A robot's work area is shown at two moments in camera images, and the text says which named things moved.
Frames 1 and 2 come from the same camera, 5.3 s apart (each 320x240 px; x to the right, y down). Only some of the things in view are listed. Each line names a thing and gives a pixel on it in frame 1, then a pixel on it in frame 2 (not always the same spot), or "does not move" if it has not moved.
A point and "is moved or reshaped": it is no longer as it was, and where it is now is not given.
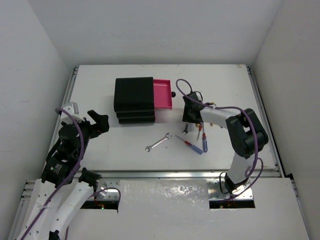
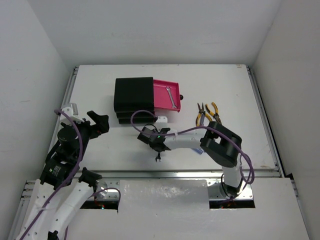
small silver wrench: (185, 130) to (174, 105)
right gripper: (187, 118) to (153, 130)
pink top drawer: (162, 92) is moved or reshaped
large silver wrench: (167, 136) is moved or reshaped
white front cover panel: (165, 196) does not move
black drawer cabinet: (133, 100) does not move
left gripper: (93, 126) does not move
